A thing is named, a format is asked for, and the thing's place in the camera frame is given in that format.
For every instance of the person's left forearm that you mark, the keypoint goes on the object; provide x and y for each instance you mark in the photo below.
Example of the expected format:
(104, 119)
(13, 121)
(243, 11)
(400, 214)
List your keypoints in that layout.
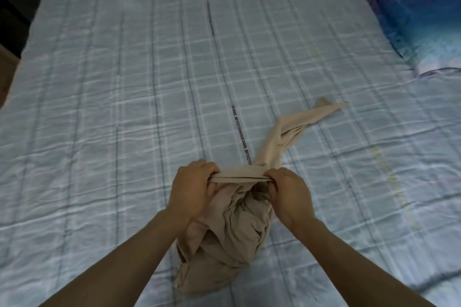
(108, 267)

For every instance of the multicolour tie-dye pillow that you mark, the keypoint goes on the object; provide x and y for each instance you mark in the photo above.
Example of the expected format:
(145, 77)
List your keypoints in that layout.
(414, 11)

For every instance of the person's right hand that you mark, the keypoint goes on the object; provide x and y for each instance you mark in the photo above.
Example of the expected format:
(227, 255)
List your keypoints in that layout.
(291, 195)

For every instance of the person's left hand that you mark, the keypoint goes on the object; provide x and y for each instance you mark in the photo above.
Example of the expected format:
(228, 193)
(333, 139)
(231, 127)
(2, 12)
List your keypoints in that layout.
(189, 191)

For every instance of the person's right thumb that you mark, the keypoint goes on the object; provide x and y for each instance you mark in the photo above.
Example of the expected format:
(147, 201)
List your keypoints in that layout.
(271, 195)

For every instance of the person's left thumb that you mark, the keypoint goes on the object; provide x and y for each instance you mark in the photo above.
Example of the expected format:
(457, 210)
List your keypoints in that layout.
(210, 191)

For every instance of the person's right forearm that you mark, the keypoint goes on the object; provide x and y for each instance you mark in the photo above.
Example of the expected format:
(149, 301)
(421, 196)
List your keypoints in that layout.
(353, 267)

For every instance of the light blue plaid bedsheet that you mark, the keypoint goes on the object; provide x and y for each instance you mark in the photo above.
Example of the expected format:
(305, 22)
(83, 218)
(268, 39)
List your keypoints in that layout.
(144, 83)

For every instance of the beige cloth garment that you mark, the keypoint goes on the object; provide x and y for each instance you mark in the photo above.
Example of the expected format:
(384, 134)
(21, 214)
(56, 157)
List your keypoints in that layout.
(230, 224)

